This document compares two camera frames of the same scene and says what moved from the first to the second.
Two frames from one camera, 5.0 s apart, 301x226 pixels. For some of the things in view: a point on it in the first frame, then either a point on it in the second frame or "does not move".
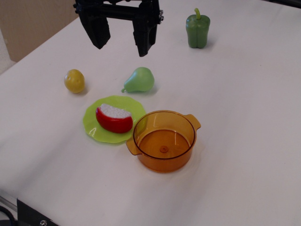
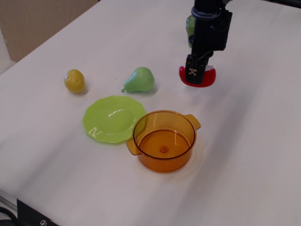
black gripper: (97, 25) to (211, 27)
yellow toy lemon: (74, 81) does not move
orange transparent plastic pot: (163, 141) does not move
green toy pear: (141, 79) does not move
